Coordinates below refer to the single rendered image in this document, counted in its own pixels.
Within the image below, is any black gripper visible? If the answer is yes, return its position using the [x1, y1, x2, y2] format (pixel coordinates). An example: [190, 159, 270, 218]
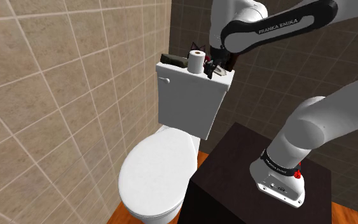
[203, 48, 231, 80]

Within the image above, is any grey metal dish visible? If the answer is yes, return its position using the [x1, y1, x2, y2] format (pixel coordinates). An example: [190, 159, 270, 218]
[214, 66, 228, 78]

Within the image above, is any white toilet paper roll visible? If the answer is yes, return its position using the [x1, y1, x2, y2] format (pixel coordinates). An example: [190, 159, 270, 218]
[186, 49, 207, 75]

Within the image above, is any dark cat figure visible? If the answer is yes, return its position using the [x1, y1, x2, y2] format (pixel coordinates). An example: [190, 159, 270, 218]
[190, 41, 211, 63]

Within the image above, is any dark green box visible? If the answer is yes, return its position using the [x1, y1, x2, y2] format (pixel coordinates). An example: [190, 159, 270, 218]
[160, 53, 189, 69]

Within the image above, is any dark robot stand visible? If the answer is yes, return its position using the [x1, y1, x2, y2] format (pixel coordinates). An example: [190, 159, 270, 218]
[177, 122, 333, 224]

